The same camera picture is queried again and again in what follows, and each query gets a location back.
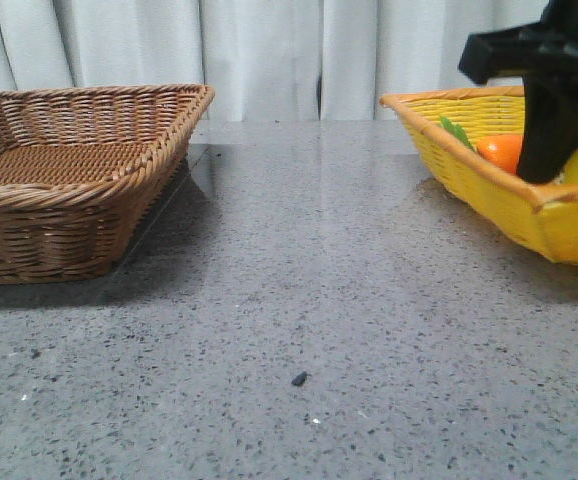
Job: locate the yellow woven basket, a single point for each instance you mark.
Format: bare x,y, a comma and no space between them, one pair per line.
542,218

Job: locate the white curtain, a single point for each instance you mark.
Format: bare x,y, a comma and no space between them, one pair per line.
266,60

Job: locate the small black debris piece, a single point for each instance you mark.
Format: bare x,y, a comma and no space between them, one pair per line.
299,379

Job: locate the brown wicker basket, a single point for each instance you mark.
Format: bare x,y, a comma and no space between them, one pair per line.
79,170

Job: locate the orange toy carrot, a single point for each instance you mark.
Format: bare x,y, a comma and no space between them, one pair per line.
501,150

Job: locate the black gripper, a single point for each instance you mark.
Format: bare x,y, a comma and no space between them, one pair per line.
546,47

